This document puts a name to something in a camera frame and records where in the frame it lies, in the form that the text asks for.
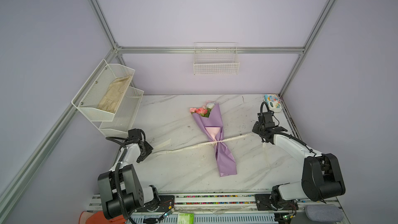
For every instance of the lower white mesh shelf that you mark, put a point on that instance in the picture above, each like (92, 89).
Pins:
(125, 115)

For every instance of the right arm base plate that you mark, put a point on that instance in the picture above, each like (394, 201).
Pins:
(270, 202)

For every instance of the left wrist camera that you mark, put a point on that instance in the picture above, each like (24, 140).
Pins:
(136, 135)

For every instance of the white mesh shelf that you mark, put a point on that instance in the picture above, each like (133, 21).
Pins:
(100, 99)
(125, 115)

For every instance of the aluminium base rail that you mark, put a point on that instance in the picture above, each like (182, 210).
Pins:
(232, 208)

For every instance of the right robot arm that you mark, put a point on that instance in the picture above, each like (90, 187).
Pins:
(321, 175)

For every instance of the beige cloth in shelf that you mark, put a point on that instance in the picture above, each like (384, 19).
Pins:
(114, 94)

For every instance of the grey sponge pad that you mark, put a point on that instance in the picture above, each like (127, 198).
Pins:
(324, 213)

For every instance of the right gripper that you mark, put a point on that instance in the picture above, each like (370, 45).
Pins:
(254, 128)

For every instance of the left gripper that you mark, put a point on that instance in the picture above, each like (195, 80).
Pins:
(148, 149)

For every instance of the upper white mesh shelf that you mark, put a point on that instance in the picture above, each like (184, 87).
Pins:
(100, 99)

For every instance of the white wire wall basket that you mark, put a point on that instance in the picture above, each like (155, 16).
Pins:
(217, 58)

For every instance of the cream printed ribbon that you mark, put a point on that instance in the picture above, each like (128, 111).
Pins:
(160, 151)

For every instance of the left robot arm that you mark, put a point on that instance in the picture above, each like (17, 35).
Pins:
(120, 189)

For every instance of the tissue pack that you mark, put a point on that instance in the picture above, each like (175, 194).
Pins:
(273, 102)

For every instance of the orange rubber glove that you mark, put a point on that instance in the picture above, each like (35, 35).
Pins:
(99, 218)

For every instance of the green label box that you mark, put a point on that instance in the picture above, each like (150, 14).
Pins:
(185, 218)

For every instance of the pink purple wrapping paper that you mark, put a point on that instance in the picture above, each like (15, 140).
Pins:
(212, 126)

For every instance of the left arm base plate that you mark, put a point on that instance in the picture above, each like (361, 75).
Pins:
(162, 204)

